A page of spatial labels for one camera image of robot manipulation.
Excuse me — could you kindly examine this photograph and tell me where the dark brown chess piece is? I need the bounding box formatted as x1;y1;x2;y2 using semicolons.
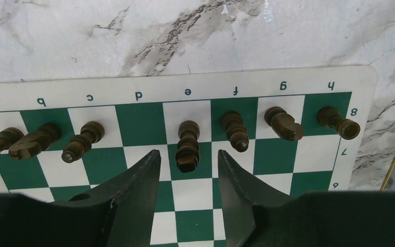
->
61;121;105;163

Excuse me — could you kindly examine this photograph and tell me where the green and white chessboard mat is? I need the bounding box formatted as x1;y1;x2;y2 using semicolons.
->
0;65;378;246

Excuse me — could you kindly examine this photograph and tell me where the dark brown king piece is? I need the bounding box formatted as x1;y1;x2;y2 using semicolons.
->
175;120;200;173

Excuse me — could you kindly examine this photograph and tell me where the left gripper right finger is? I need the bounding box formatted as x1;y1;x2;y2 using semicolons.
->
218;150;395;246

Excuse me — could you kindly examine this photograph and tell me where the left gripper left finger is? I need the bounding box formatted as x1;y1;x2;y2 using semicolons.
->
0;149;161;246

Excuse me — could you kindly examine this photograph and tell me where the dark brown rook piece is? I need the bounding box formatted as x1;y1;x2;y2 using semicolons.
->
317;106;361;140

